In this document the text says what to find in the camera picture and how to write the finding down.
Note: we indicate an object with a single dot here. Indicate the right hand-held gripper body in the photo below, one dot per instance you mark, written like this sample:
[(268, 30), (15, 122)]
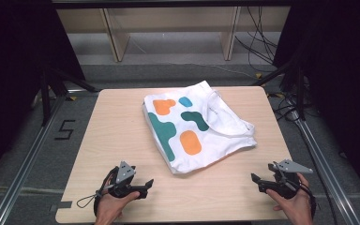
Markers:
[(289, 182)]

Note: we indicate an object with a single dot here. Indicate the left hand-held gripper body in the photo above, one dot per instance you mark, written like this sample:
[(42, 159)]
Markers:
[(125, 175)]

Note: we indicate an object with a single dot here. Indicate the white tote bag coloured blobs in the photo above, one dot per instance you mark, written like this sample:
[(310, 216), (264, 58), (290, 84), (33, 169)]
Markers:
[(222, 131)]

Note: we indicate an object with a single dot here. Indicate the person's right hand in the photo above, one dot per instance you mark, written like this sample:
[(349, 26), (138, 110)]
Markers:
[(296, 209)]

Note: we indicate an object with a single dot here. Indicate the person's left hand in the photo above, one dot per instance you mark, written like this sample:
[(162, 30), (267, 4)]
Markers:
[(109, 209)]

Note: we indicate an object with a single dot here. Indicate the grey tape strip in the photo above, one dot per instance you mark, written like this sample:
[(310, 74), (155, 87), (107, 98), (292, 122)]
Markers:
[(63, 205)]

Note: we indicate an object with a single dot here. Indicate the yellow tape piece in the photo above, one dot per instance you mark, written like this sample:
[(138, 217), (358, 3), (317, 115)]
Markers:
[(278, 95), (258, 75), (72, 98)]

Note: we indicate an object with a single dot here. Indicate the black metal stand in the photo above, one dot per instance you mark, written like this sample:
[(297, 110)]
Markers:
[(299, 90), (46, 100)]

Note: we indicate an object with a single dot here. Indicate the black curtain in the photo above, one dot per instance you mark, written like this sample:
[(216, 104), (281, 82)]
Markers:
[(343, 78), (15, 62)]

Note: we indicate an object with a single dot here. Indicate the light wooden desk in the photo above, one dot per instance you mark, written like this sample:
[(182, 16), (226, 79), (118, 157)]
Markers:
[(118, 34)]

